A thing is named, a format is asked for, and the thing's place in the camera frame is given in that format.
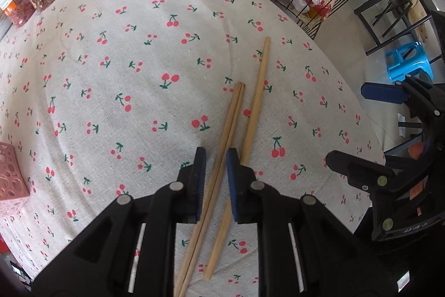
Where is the clear jar red dried fruit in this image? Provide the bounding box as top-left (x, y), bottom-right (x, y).
top-left (0, 0), bottom-right (35, 28)

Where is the cherry print tablecloth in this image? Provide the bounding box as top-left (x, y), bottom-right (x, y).
top-left (0, 0), bottom-right (386, 297)

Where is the pink perforated utensil holder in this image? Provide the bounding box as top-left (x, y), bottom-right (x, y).
top-left (0, 141), bottom-right (30, 210)

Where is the black table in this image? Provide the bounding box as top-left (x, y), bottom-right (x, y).
top-left (398, 0), bottom-right (445, 64)

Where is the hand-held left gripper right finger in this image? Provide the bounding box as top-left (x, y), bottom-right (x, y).
top-left (226, 148), bottom-right (397, 297)

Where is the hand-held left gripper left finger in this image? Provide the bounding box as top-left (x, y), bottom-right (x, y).
top-left (31, 147), bottom-right (208, 297)

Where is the wooden chopstick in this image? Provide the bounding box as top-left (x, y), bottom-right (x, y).
top-left (179, 84), bottom-right (246, 297)
top-left (203, 37), bottom-right (271, 281)
top-left (173, 82), bottom-right (242, 297)

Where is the blue plastic stool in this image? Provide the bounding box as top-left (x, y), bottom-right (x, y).
top-left (384, 42), bottom-right (435, 84)

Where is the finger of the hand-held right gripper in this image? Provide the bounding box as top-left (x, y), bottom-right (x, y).
top-left (361, 72), bottom-right (445, 120)
top-left (326, 150), bottom-right (397, 195)

